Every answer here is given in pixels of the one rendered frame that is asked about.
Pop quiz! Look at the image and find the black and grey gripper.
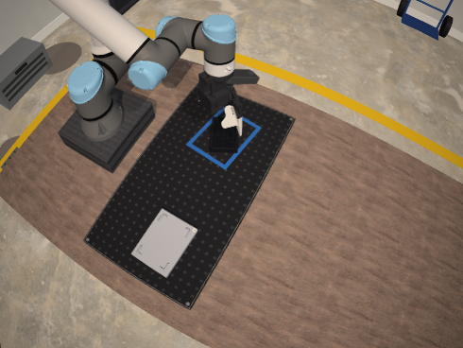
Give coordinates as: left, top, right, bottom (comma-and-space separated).
197, 71, 243, 136

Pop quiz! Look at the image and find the blue tape outline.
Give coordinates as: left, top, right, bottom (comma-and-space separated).
186, 107, 261, 170

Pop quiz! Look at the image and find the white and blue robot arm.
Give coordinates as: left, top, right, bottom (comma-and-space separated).
49, 0, 260, 142

